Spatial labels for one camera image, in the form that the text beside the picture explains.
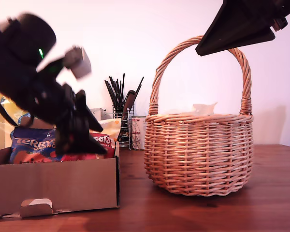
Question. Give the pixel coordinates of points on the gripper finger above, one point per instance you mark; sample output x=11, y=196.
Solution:
x=75, y=142
x=239, y=26
x=84, y=116

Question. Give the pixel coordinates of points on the white green Galaxy egg bag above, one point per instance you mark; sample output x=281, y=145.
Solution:
x=210, y=110

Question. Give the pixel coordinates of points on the white Porlex box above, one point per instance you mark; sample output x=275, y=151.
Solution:
x=99, y=113

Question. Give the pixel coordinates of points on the brown cardboard box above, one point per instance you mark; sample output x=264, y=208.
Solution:
x=62, y=183

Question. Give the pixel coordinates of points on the woven wicker basket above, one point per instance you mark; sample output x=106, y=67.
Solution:
x=198, y=157

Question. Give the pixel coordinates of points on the white red Maltesers bag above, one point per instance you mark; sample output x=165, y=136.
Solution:
x=111, y=125

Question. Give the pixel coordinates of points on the black chopstick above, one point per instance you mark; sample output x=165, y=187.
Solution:
x=114, y=89
x=139, y=87
x=123, y=87
x=109, y=93

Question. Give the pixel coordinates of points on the blue Terry's orange egg bag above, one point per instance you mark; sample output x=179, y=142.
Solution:
x=26, y=145

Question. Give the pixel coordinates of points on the black plastic utensil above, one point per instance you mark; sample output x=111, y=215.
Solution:
x=130, y=99

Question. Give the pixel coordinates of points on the yellow toilet roll pack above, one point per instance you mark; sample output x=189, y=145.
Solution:
x=0, y=135

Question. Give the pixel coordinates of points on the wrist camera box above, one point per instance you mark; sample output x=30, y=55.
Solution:
x=79, y=62

